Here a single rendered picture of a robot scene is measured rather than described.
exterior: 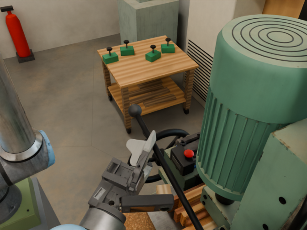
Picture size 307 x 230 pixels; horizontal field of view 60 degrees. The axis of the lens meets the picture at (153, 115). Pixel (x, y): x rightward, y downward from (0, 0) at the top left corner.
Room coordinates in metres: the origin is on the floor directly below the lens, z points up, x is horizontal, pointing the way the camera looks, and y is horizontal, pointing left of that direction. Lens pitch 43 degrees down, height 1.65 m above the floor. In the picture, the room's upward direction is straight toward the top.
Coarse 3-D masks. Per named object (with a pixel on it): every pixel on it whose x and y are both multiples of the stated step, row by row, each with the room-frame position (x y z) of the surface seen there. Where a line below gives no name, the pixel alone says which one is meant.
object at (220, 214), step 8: (208, 192) 0.37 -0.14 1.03; (200, 200) 0.38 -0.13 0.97; (208, 200) 0.36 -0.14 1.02; (216, 200) 0.35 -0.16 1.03; (208, 208) 0.35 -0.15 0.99; (216, 208) 0.33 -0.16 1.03; (224, 208) 0.33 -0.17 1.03; (232, 208) 0.33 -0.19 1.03; (216, 216) 0.32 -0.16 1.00; (224, 216) 0.30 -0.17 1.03; (232, 216) 0.30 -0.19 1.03; (216, 224) 0.32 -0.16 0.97; (224, 224) 0.30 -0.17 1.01
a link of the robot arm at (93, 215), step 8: (96, 208) 0.27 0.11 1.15; (88, 216) 0.25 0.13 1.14; (96, 216) 0.25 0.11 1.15; (104, 216) 0.25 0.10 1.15; (112, 216) 0.25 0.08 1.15; (80, 224) 0.24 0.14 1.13; (88, 224) 0.23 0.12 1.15; (96, 224) 0.23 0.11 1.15; (104, 224) 0.23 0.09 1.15; (112, 224) 0.24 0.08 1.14; (120, 224) 0.24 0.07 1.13
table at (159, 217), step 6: (162, 168) 0.56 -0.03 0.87; (162, 174) 0.54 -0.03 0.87; (168, 180) 0.51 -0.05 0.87; (174, 192) 0.45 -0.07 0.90; (174, 210) 0.39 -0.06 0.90; (150, 216) 0.37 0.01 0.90; (156, 216) 0.37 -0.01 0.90; (162, 216) 0.37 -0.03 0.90; (168, 216) 0.37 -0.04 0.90; (156, 222) 0.35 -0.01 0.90; (162, 222) 0.35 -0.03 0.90; (168, 222) 0.35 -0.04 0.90; (174, 222) 0.35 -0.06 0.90; (156, 228) 0.34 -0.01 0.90; (162, 228) 0.34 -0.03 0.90; (168, 228) 0.34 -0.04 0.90; (174, 228) 0.34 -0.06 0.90; (180, 228) 0.34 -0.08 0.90
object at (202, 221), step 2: (208, 216) 0.35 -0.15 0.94; (210, 216) 0.35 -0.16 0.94; (204, 218) 0.35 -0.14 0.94; (206, 218) 0.35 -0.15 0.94; (200, 220) 0.34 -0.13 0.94; (202, 220) 0.34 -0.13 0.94; (204, 220) 0.34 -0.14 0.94; (212, 220) 0.34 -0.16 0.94; (200, 222) 0.33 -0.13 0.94; (202, 222) 0.33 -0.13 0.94; (204, 222) 0.33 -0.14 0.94; (208, 222) 0.33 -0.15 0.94; (192, 224) 0.33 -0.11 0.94; (202, 224) 0.33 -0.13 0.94; (204, 224) 0.33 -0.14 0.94; (188, 226) 0.32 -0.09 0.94; (190, 226) 0.32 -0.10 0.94; (192, 226) 0.32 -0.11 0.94; (184, 228) 0.32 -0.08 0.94; (186, 228) 0.32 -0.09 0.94; (188, 228) 0.32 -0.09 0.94; (190, 228) 0.32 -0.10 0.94; (192, 228) 0.32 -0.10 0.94; (194, 228) 0.32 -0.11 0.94
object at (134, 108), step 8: (136, 104) 0.51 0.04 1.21; (128, 112) 0.49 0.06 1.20; (136, 112) 0.49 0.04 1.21; (144, 128) 0.45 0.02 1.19; (160, 152) 0.38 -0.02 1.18; (160, 160) 0.37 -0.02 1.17; (168, 168) 0.35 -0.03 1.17; (168, 176) 0.33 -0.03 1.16; (176, 184) 0.31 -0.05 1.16; (176, 192) 0.30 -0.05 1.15; (184, 200) 0.28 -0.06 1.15; (184, 208) 0.27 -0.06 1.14; (192, 216) 0.25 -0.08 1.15; (200, 224) 0.24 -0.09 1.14
